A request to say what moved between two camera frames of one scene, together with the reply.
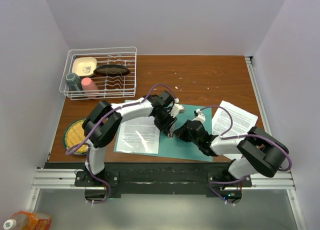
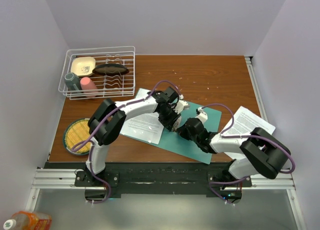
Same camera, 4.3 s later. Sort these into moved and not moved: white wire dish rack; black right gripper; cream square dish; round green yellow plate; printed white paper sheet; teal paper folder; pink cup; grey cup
Moved: printed white paper sheet; teal paper folder
Not moved: round green yellow plate; grey cup; black right gripper; pink cup; white wire dish rack; cream square dish
